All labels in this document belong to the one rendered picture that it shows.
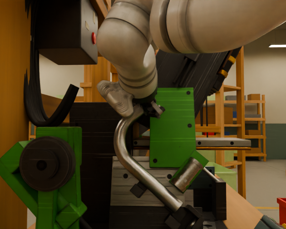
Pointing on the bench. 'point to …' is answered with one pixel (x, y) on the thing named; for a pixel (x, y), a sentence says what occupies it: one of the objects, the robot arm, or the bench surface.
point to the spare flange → (209, 225)
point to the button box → (267, 223)
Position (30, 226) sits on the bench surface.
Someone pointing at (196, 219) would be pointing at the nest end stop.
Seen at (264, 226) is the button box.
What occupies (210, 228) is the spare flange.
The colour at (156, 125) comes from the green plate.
